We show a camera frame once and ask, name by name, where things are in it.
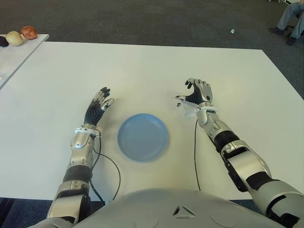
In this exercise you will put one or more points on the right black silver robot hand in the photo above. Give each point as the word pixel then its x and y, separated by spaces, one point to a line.
pixel 203 92

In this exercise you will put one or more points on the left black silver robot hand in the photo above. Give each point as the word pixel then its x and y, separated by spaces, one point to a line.
pixel 92 114

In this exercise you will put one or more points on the white square charger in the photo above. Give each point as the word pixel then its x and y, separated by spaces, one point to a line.
pixel 188 109

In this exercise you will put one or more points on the light blue round plate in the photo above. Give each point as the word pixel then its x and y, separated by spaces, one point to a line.
pixel 143 137

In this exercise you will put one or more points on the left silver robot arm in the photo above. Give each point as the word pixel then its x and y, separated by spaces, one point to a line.
pixel 80 147

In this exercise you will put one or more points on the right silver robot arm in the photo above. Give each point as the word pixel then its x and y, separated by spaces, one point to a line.
pixel 242 166

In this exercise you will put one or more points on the white side table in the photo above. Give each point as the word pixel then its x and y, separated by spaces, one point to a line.
pixel 16 57

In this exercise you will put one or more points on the reddish brown round fruit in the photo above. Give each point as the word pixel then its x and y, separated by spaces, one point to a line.
pixel 29 32

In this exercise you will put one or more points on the beige round fruit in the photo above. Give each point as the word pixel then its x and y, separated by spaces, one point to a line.
pixel 14 38

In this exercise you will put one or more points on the seated person in jeans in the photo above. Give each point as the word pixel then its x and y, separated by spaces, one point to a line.
pixel 286 19

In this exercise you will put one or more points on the black round fruit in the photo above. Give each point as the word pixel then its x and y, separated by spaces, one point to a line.
pixel 3 41

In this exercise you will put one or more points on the grey robot torso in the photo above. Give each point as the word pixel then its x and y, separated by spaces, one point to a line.
pixel 166 209

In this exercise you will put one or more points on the white frame on floor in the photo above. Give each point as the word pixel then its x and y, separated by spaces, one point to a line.
pixel 282 2

